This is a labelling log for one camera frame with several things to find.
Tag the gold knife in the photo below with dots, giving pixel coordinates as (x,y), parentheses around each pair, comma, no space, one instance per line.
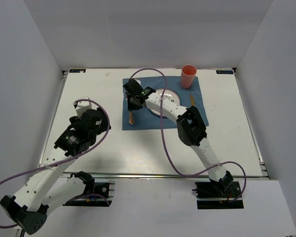
(192,100)

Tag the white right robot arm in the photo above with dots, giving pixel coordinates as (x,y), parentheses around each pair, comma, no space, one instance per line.
(190,127)

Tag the table corner label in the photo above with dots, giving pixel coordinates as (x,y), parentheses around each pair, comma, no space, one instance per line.
(225,72)
(77,70)

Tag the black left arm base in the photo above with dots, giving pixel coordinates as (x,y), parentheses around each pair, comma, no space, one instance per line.
(95,194)

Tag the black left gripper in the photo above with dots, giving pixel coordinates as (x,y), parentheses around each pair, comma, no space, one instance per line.
(102,127)

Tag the white plate with red characters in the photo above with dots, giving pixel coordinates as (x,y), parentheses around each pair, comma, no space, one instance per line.
(171,96)

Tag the right table corner label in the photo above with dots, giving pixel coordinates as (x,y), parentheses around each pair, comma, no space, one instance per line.
(225,72)

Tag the gold fork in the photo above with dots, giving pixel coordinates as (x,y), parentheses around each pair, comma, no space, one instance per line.
(131,118)

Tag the left table corner label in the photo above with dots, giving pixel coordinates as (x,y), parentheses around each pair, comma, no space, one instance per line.
(77,70)

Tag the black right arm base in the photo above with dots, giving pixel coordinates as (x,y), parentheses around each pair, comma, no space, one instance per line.
(209,198)

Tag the blue cloth napkin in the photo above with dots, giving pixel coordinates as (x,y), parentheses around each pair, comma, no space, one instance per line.
(145,120)

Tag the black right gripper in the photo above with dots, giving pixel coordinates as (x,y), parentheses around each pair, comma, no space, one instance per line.
(130,106)

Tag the aluminium table edge rail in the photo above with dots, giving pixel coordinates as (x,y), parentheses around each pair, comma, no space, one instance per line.
(106,175)

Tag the pink plastic cup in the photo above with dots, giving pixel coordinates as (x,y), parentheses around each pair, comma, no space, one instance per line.
(188,74)

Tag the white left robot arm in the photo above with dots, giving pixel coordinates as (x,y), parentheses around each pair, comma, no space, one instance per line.
(30,206)

